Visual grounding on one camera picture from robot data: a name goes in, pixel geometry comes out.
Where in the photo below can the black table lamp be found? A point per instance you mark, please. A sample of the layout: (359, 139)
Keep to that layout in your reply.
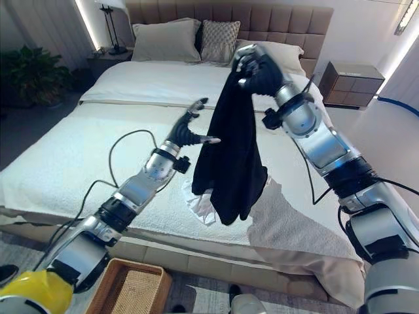
(111, 27)

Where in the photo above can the robot silver leg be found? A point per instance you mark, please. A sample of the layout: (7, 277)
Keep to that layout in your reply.
(247, 304)

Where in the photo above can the patterned decorative cushion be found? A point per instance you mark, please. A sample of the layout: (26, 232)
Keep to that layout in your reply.
(218, 41)

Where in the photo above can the bed with white cover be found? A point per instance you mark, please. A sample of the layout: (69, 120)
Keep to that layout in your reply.
(131, 137)

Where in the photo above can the wicker basket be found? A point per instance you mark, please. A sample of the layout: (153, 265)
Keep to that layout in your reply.
(129, 286)

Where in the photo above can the black garment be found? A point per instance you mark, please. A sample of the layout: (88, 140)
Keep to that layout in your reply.
(230, 157)

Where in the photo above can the dark nightstand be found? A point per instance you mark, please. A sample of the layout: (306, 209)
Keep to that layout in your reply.
(106, 63)

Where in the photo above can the white garment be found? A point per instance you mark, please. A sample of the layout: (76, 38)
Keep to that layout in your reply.
(200, 204)

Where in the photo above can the beige plain pillow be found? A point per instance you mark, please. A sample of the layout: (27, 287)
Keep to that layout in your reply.
(167, 41)
(288, 57)

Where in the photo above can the padded beige headboard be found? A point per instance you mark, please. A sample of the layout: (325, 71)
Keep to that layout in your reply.
(281, 26)

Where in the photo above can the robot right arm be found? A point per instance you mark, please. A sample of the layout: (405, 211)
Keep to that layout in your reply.
(340, 170)

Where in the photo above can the green potted plant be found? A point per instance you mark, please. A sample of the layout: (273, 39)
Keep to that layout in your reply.
(34, 76)

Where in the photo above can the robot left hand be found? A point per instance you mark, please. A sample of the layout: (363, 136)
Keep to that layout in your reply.
(187, 128)

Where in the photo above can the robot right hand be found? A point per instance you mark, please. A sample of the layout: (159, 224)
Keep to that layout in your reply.
(262, 70)

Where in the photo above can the brown nightstand with drawers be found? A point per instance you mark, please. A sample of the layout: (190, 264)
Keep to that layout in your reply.
(352, 85)

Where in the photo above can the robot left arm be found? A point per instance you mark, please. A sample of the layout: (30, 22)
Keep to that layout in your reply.
(108, 209)

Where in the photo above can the beige blanket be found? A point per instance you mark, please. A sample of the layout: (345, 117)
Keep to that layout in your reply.
(304, 235)

